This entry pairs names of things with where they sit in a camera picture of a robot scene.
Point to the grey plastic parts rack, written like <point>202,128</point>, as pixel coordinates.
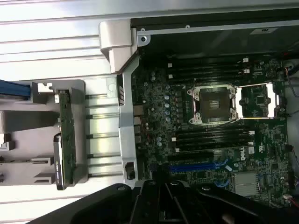
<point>23,119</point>

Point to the open black PC case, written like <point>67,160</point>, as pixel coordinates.
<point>126,93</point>

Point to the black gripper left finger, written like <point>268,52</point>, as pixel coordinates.
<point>105,203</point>

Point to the black expansion slot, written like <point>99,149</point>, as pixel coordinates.
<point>189,156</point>

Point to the blue disk caddy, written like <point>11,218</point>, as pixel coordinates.
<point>14,89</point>

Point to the silver chipset heat sink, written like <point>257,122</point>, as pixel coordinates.
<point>246,184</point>

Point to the metal socket cover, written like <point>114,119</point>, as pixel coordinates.
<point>272,102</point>

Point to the CPU socket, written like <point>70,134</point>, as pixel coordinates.
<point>213,102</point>

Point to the black RAM slot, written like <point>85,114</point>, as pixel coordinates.
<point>210,130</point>
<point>210,136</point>
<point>210,59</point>
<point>210,141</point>
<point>210,147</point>
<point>210,71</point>
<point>210,65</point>
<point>210,76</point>

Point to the blue expansion slot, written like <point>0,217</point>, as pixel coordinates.
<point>191,166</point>

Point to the green motherboard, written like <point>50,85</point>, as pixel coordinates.
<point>268,144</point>

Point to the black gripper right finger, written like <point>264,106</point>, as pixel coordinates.
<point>210,210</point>

